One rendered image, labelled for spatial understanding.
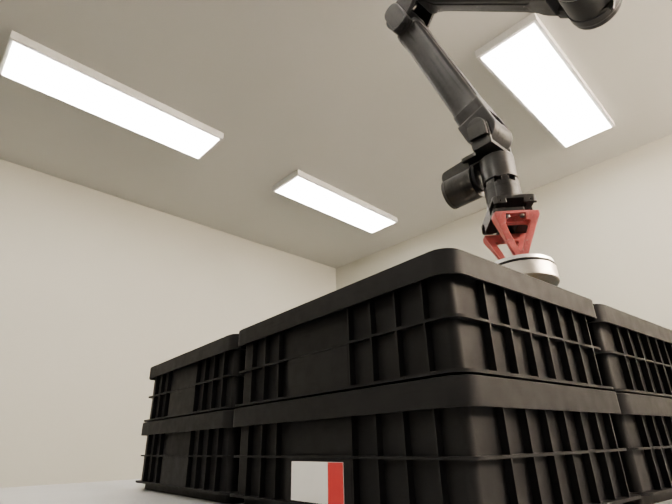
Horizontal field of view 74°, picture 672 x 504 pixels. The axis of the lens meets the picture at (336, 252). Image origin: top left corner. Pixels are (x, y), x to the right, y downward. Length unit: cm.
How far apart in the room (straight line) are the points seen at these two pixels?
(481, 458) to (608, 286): 347
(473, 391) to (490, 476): 7
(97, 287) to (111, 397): 85
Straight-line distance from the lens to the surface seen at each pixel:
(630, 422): 67
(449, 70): 95
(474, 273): 42
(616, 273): 383
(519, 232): 80
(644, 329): 79
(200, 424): 77
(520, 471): 44
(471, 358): 40
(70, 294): 393
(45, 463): 380
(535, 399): 46
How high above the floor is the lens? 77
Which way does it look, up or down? 23 degrees up
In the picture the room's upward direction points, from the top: 1 degrees counter-clockwise
